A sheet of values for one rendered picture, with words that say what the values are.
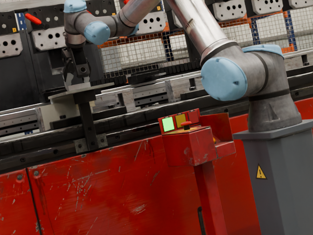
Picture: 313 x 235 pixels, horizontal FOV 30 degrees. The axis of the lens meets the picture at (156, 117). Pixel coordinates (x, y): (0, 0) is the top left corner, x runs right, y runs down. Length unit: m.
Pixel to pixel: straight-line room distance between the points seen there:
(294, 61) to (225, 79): 1.30
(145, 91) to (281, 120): 1.16
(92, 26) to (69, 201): 0.65
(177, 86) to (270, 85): 0.89
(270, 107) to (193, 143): 0.47
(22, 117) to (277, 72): 1.23
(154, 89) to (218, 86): 1.18
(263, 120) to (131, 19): 0.62
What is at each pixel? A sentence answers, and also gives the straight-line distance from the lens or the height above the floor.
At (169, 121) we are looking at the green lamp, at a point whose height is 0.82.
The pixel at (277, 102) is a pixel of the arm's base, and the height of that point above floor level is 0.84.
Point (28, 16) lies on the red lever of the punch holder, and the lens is 2.23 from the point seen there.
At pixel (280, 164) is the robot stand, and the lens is 1.60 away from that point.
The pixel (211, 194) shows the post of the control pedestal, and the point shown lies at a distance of 2.13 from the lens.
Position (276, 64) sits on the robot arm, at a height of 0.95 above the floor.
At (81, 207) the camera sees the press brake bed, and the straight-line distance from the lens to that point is 2.18.
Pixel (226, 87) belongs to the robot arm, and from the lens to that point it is 1.51.
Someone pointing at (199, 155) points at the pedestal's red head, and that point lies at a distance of 2.02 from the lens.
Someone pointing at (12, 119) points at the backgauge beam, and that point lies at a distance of 2.49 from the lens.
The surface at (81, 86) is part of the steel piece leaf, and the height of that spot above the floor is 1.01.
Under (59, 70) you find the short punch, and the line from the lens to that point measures 2.31.
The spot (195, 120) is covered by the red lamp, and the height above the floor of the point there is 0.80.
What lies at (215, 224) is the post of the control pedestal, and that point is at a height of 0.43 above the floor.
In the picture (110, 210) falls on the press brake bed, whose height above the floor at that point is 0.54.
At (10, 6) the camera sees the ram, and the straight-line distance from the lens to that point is 2.27.
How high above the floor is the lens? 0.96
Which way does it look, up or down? 3 degrees down
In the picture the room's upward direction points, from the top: 12 degrees counter-clockwise
